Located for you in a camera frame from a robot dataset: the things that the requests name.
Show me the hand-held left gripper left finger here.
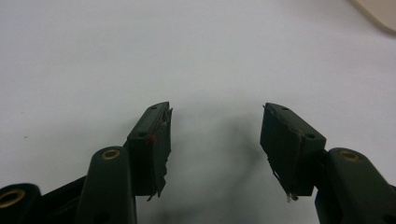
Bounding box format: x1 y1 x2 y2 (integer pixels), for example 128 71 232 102
74 101 174 224

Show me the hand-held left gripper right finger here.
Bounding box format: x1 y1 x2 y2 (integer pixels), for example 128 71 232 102
260 102 396 224

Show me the beige flat board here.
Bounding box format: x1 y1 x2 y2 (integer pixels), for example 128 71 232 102
351 0 396 35

